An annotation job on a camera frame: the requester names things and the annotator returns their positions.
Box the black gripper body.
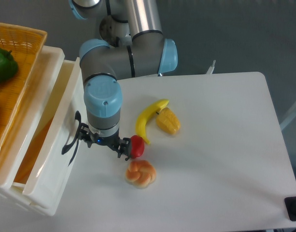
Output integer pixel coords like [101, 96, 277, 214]
[88, 129, 120, 148]

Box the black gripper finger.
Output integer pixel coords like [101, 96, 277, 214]
[77, 123, 95, 148]
[112, 137, 132, 158]

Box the white top drawer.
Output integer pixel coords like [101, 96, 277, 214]
[12, 59, 86, 216]

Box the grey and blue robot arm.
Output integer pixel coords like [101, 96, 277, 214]
[62, 0, 178, 158]

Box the white drawer cabinet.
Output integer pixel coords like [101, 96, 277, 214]
[0, 45, 66, 216]

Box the red toy bell pepper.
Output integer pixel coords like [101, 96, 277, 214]
[123, 135, 145, 161]

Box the yellow toy banana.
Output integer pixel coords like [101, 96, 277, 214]
[135, 99, 169, 145]

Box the braided toy bread roll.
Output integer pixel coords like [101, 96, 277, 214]
[125, 160, 157, 189]

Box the long orange toy carrot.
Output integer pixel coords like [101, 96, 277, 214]
[16, 119, 53, 182]

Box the yellow toy corn cob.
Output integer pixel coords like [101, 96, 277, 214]
[156, 107, 181, 135]

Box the green toy bell pepper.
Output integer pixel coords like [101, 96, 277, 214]
[0, 48, 18, 84]

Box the orange wicker basket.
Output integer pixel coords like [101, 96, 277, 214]
[0, 22, 47, 150]

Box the black device at table edge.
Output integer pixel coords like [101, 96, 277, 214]
[284, 196, 296, 221]

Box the white chair frame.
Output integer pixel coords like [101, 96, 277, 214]
[280, 101, 296, 131]

